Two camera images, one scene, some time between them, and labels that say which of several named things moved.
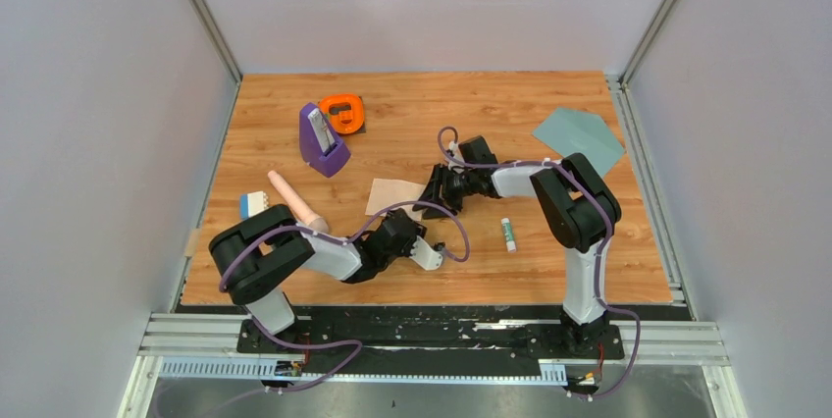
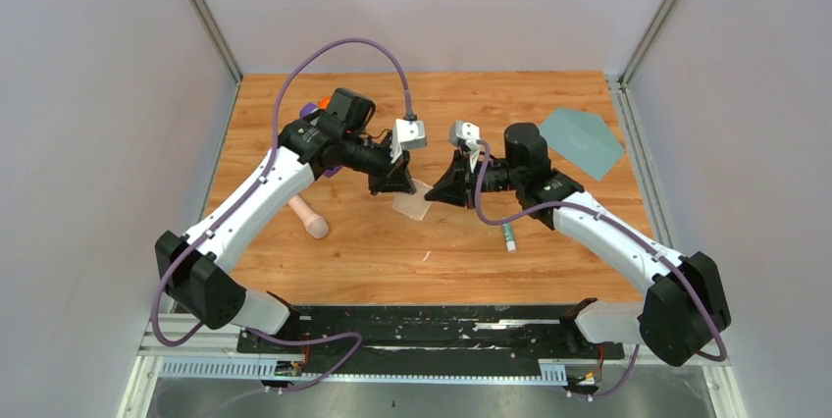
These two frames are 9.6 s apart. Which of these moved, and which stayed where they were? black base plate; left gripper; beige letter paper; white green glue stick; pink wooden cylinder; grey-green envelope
Moved: beige letter paper; left gripper
Stayed: white green glue stick; black base plate; grey-green envelope; pink wooden cylinder
